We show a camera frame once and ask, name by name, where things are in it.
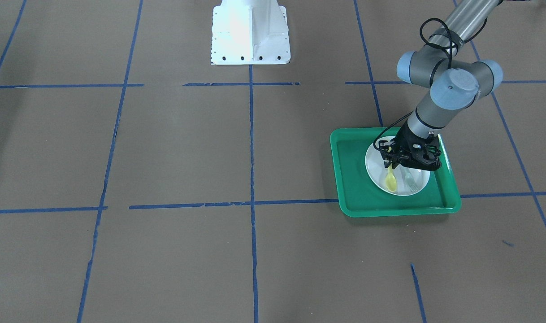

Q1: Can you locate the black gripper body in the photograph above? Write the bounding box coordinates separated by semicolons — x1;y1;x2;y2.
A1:
394;123;442;172

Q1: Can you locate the yellow plastic spoon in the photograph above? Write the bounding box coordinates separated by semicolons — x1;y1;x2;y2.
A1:
384;168;398;193

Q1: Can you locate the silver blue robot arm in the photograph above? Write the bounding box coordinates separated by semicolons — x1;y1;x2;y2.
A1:
373;0;504;171

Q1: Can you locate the white round plate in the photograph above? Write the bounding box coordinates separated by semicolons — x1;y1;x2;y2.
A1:
365;145;431;196

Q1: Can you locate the green plastic tray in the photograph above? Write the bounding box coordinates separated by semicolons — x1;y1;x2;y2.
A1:
330;127;461;218

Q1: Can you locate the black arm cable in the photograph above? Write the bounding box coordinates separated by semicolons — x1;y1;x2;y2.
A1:
373;18;489;151

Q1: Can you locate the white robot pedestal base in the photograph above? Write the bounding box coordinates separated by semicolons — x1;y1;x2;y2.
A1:
210;0;291;65

